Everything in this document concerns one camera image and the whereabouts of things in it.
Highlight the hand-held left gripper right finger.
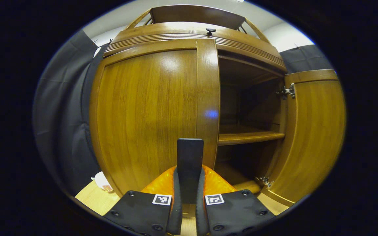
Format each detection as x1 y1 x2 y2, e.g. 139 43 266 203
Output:
196 165 276 236

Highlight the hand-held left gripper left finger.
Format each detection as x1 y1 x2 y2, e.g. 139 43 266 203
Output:
103 166 183 236

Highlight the black door handle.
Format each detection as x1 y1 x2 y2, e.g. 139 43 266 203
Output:
177 138 204 204

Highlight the wooden double-door shoe cabinet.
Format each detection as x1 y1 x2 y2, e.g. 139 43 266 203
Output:
89 5 346 210

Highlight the metal door hinge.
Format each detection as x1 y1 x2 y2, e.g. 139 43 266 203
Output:
276 84 296 100
260 176 275 188

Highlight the white shoe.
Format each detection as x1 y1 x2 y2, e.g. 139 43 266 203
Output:
91 171 114 192

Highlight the wooden cabinet drawer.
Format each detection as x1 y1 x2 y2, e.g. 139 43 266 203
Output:
103 22 288 72

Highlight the wooden inner shelf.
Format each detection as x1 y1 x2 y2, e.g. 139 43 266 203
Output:
218 124 285 146

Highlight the black backdrop cloth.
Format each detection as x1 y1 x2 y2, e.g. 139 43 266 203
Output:
33 29 335 197

